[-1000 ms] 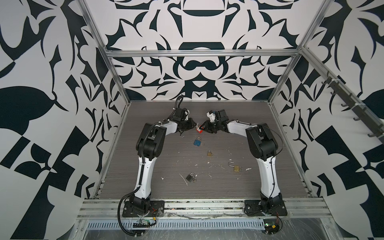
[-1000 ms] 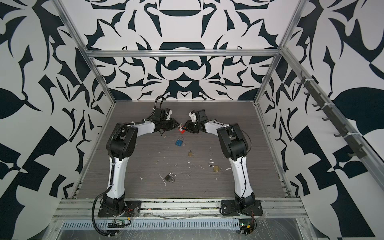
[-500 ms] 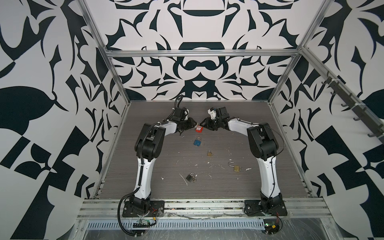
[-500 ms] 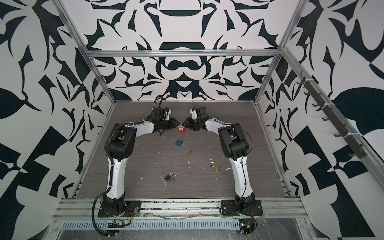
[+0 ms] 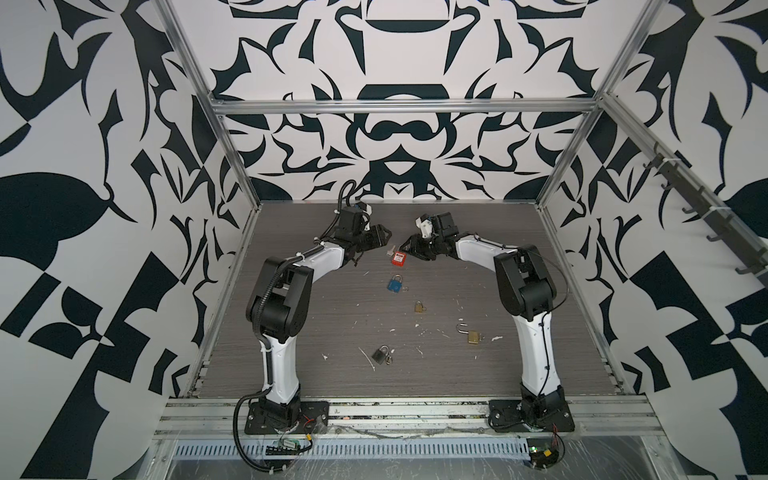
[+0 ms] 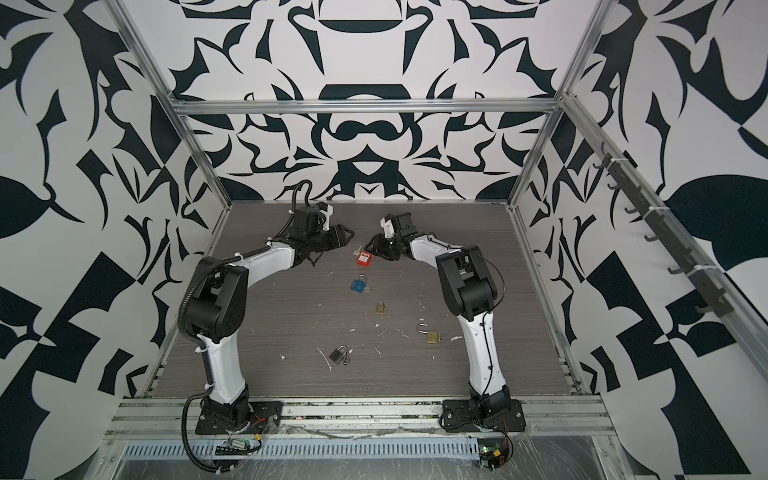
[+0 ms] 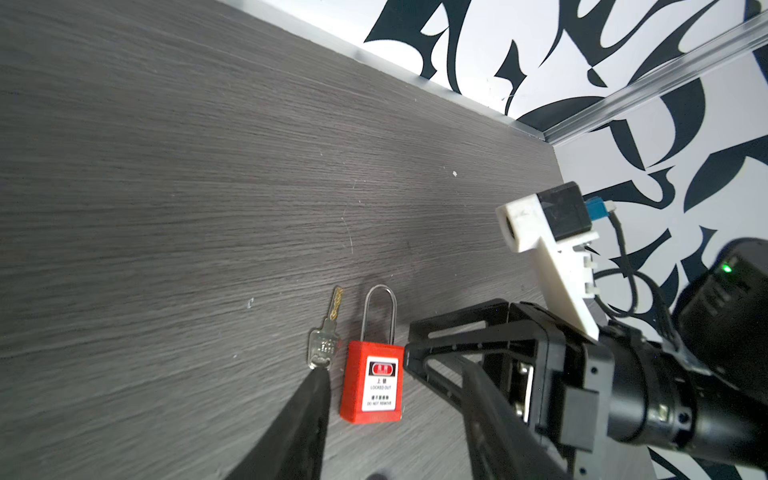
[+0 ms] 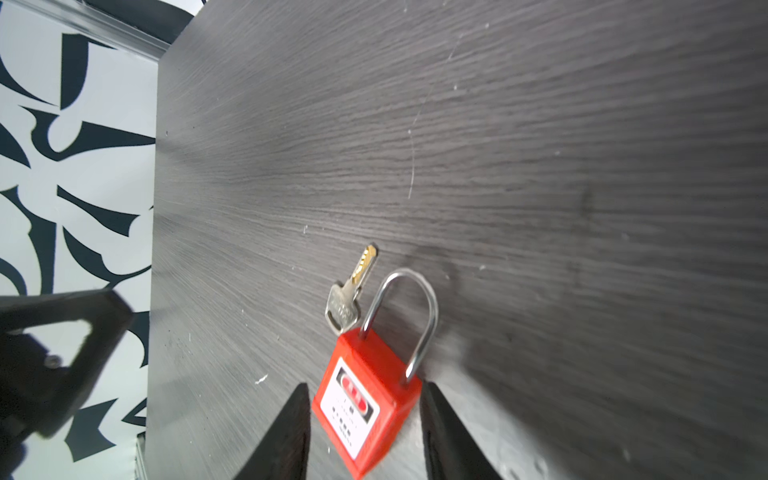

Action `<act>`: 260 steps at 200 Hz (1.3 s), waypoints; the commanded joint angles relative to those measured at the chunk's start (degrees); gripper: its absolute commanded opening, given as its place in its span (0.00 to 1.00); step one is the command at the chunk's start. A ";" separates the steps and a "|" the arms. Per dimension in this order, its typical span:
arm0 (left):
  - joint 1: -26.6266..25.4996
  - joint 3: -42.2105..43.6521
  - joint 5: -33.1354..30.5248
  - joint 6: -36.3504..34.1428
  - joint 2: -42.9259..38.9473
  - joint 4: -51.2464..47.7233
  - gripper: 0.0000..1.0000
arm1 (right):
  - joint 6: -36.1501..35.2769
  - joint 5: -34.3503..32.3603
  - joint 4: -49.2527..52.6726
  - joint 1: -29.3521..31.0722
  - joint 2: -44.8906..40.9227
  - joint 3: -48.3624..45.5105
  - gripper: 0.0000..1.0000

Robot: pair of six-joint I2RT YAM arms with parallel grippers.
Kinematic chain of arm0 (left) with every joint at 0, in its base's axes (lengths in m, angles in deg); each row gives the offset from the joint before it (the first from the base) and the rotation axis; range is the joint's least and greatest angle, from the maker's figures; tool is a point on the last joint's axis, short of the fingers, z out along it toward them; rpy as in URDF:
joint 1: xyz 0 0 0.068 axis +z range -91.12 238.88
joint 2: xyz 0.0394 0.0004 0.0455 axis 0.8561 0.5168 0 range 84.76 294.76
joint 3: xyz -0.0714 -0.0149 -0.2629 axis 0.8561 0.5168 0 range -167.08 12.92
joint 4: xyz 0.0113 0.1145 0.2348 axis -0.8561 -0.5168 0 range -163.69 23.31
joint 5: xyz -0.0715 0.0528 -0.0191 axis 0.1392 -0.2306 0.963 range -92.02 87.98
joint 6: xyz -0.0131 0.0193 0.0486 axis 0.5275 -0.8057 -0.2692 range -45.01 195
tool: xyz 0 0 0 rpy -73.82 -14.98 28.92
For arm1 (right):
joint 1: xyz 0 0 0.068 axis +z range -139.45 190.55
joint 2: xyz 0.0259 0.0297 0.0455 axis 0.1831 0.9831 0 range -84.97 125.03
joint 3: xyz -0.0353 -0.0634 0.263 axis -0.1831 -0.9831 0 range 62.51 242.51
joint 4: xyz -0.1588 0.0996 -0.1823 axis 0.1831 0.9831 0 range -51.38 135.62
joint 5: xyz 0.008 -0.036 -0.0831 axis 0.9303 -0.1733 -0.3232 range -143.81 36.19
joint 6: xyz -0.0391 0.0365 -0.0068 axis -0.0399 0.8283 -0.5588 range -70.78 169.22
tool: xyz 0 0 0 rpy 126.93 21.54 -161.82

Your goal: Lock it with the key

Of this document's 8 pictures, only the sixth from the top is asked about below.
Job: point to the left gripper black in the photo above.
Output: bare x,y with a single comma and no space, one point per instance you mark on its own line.
339,236

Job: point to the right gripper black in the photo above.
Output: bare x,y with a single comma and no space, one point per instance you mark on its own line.
378,249

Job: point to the red padlock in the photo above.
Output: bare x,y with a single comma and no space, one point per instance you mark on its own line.
363,257

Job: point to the blue padlock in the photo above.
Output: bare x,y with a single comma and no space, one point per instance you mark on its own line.
359,284

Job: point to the large brass padlock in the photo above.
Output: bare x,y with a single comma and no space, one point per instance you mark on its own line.
432,337

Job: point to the black padlock with keys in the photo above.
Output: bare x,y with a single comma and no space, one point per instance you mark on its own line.
341,355

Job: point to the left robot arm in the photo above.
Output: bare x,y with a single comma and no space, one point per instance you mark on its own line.
213,307

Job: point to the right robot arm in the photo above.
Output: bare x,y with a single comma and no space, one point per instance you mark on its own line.
469,292

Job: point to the left green circuit board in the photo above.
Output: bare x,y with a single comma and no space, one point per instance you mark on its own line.
239,447

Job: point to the green circuit board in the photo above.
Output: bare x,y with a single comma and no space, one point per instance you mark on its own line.
239,447
493,456

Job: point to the right green circuit board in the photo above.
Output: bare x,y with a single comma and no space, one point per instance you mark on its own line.
493,456

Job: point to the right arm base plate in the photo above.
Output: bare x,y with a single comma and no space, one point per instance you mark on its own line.
465,416

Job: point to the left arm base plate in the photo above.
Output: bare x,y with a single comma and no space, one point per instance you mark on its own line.
257,417

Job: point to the aluminium mounting rail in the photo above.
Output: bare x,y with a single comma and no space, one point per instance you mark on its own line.
540,415

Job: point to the white slotted cable duct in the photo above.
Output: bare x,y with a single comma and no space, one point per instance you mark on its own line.
323,448

